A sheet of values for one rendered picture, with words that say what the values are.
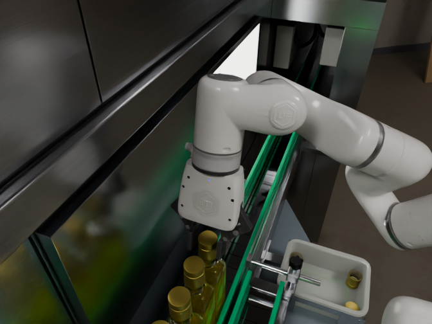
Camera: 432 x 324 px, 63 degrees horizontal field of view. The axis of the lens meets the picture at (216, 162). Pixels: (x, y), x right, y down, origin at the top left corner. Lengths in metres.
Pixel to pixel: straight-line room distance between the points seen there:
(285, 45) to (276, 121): 1.10
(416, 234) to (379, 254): 1.55
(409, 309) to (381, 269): 1.56
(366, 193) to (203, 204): 0.30
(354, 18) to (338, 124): 0.82
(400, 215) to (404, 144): 0.14
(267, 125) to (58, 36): 0.27
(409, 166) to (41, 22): 0.54
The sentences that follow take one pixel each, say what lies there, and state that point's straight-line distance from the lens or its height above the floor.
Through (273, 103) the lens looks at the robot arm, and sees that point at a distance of 0.48.
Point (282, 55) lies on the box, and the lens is 1.58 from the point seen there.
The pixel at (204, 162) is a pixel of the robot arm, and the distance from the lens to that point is 0.51.
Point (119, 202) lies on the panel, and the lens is 0.56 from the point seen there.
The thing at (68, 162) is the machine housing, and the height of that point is 1.38.
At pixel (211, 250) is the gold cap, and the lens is 0.62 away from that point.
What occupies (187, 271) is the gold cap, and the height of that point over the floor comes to 1.16.
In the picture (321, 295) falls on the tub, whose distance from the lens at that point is 1.05.
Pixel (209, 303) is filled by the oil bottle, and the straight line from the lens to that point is 0.66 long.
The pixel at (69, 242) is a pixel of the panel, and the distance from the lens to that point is 0.49.
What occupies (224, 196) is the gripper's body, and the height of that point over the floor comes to 1.27.
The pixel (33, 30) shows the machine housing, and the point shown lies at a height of 1.52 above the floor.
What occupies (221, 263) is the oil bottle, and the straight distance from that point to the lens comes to 0.68.
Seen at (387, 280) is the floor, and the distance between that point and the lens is 2.15.
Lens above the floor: 1.65
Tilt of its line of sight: 39 degrees down
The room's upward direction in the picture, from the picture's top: straight up
